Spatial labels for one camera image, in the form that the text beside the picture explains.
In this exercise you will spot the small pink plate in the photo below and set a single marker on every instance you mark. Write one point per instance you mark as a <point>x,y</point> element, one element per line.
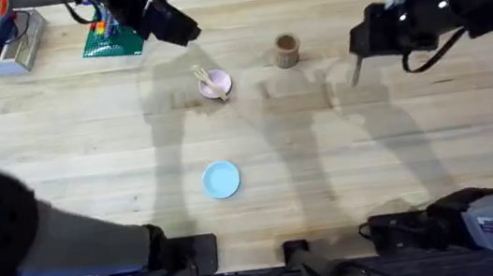
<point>217,81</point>

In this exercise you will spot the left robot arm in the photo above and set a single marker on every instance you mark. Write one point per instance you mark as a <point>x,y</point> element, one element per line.
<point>76,244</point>

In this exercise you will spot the green board with toy blocks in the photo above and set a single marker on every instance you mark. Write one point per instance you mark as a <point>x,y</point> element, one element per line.
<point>114,43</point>

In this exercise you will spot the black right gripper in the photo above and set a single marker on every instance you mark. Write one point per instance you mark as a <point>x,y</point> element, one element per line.
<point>398,27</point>

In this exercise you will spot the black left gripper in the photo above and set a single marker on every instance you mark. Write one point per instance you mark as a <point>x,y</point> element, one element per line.
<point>155,13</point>

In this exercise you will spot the black stand under table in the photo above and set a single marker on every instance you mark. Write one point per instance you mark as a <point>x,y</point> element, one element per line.
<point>328,269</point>

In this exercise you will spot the small blue plate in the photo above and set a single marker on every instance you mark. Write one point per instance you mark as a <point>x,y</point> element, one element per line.
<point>221,180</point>

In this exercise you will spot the brown ribbed cup container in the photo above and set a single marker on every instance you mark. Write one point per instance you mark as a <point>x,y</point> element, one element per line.
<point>286,50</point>

